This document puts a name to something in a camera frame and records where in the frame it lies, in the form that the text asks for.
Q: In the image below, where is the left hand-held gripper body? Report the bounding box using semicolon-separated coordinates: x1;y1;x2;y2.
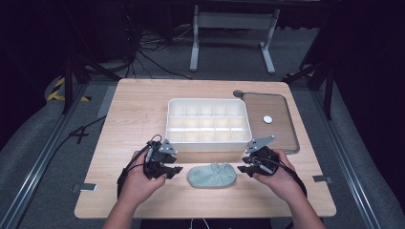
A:
142;138;179;179

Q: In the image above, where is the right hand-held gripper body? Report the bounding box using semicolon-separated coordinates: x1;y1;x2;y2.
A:
244;135;282;177

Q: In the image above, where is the light green sock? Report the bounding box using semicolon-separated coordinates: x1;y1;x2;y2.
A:
186;161;238;189

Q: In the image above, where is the white compartment storage box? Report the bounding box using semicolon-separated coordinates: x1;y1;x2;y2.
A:
164;97;253;153

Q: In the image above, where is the person's right hand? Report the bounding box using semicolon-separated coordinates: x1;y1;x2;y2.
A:
252;148;304;205

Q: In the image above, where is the person's left hand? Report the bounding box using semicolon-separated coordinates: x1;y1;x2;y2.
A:
118;149;168;212

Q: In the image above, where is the black metal stand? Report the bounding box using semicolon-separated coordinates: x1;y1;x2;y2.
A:
282;60;335;121
61;52;122;115

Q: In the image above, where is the yellow and black floor tape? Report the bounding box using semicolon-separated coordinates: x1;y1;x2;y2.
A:
47;76;92;103

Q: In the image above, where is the right hand-held gripper cable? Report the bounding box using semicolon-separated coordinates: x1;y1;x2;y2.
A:
259;156;309;198

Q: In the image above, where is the hand-held gripper cable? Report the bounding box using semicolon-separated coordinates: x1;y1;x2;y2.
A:
116;134;163;199
259;156;309;198

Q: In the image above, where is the left hand-held gripper cable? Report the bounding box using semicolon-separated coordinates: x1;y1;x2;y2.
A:
116;134;163;199

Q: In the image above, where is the white thin cable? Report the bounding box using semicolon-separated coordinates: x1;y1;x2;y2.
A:
189;218;211;229

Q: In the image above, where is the grey metal table bracket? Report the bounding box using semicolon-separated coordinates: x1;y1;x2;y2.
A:
312;175;333;185
72;182;97;194

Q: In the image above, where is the black floor cable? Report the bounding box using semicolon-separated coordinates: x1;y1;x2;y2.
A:
18;114;108;229

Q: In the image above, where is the aluminium floor rail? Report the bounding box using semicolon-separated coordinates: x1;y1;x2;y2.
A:
0;83;89;229
309;90;383;229

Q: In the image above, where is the bundle of black floor cables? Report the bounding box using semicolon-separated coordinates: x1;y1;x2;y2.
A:
122;3;194;80

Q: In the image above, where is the white metal table frame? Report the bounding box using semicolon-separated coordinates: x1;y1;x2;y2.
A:
189;4;281;75

